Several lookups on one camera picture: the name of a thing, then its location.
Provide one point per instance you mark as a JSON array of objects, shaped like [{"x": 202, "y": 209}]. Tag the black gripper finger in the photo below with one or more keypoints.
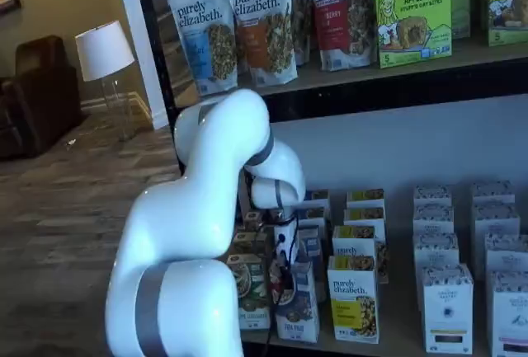
[{"x": 284, "y": 283}]

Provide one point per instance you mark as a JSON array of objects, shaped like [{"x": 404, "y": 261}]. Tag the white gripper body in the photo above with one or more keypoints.
[{"x": 286, "y": 245}]

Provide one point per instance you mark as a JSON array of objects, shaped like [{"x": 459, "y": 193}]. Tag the blue and white cereal box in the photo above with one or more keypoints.
[
  {"x": 311, "y": 241},
  {"x": 303, "y": 311},
  {"x": 318, "y": 198},
  {"x": 313, "y": 217}
]

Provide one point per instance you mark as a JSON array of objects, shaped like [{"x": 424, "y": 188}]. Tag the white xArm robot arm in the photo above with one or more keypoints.
[{"x": 185, "y": 217}]

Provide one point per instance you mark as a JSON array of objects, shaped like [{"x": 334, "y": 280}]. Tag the green and white cereal box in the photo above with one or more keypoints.
[
  {"x": 251, "y": 299},
  {"x": 249, "y": 243}
]

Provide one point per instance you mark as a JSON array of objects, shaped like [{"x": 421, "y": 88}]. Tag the yellow purely elizabeth box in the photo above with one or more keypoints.
[
  {"x": 365, "y": 216},
  {"x": 354, "y": 241},
  {"x": 365, "y": 198},
  {"x": 352, "y": 299}
]

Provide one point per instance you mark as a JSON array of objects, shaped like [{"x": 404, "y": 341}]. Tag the white granola box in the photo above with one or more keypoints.
[
  {"x": 433, "y": 219},
  {"x": 507, "y": 250},
  {"x": 435, "y": 250},
  {"x": 495, "y": 217},
  {"x": 509, "y": 316},
  {"x": 491, "y": 192},
  {"x": 447, "y": 311},
  {"x": 432, "y": 195}
]

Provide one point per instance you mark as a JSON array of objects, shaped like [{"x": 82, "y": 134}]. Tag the black metal shelf rack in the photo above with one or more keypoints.
[{"x": 371, "y": 97}]

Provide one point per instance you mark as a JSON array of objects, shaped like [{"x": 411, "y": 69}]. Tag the green Bobo's apple pie box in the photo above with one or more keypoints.
[{"x": 412, "y": 19}]

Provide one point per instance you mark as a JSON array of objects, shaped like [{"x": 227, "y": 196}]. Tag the green Bobo's snack box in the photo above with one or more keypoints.
[
  {"x": 460, "y": 2},
  {"x": 509, "y": 2}
]

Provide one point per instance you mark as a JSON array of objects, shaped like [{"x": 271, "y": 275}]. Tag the orange granola pouch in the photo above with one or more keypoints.
[{"x": 264, "y": 35}]

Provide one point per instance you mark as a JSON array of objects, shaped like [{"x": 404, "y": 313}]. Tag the blue granola pouch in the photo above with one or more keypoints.
[{"x": 198, "y": 43}]

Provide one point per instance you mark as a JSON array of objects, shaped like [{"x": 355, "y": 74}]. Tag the red granola pouch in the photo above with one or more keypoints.
[{"x": 342, "y": 23}]

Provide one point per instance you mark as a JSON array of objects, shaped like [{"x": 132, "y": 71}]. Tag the white granola pouch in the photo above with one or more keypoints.
[{"x": 301, "y": 15}]

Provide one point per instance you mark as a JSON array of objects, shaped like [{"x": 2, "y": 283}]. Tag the white table lamp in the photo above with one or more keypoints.
[{"x": 105, "y": 50}]

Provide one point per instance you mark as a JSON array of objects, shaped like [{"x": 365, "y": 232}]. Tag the brown armchair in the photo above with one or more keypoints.
[{"x": 37, "y": 101}]

